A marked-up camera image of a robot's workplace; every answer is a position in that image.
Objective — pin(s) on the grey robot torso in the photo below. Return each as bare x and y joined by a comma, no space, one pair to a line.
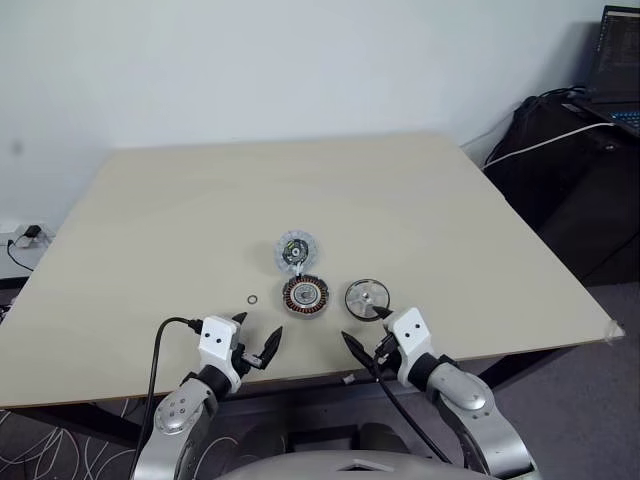
350,465

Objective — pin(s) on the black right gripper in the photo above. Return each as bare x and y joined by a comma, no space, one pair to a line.
389,355

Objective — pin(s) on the small grey table edge clip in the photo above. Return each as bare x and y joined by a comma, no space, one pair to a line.
348,379

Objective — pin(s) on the black laptop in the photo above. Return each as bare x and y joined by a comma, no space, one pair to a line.
612,60

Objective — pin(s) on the motor cover with circuit board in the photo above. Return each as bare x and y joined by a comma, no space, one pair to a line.
296,251

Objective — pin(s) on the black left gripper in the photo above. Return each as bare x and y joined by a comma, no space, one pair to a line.
247,361

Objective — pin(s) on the black power adapter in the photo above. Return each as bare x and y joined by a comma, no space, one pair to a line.
33,231

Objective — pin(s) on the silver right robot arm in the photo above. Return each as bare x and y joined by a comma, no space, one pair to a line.
470,400

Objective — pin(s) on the white power strip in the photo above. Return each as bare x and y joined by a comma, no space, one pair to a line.
20,235

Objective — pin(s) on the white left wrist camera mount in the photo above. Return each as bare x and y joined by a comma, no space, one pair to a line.
217,340

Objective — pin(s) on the motor stator with copper windings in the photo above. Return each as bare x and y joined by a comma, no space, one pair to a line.
305,296

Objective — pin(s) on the dark rounded shape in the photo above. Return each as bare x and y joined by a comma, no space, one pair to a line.
380,436

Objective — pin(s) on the silver spoked motor rotor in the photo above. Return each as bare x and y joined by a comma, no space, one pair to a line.
362,300

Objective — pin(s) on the dark table frame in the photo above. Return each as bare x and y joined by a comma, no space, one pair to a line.
70,417

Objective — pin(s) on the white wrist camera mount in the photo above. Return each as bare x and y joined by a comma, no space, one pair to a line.
410,332
217,340

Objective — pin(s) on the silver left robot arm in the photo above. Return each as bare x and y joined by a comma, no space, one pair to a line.
175,410

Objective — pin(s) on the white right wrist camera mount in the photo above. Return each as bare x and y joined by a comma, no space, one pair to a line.
410,332

